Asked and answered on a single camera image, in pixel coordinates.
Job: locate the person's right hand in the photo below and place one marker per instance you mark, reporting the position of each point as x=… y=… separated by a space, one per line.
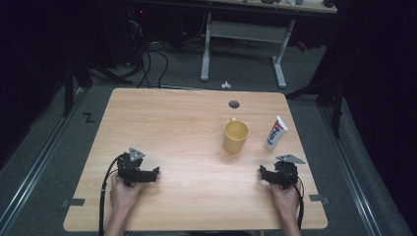
x=286 y=198

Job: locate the person's left hand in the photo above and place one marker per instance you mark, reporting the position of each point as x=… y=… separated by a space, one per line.
x=123 y=196

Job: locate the white toothpaste tube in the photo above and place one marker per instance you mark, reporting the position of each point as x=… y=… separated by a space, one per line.
x=275 y=134

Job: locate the desk with white legs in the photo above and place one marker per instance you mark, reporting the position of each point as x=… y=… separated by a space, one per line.
x=244 y=31

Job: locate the black metal stand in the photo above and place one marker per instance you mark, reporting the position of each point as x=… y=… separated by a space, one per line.
x=68 y=88
x=336 y=108

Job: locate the grey tape strip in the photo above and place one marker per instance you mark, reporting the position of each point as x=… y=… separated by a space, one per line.
x=74 y=202
x=318 y=198

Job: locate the metal floor rail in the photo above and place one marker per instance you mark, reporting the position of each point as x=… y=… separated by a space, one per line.
x=36 y=170
x=355 y=183

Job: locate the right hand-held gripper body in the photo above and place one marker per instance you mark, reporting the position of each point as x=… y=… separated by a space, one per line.
x=287 y=173

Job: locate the small white floor object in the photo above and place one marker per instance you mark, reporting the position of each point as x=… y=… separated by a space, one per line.
x=226 y=85

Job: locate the grey table grommet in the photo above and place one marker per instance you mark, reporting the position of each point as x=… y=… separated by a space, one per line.
x=234 y=104

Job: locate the yellow cup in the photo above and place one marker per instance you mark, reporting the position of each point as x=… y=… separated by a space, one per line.
x=235 y=136

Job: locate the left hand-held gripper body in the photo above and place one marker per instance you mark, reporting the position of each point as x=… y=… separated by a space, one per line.
x=128 y=167

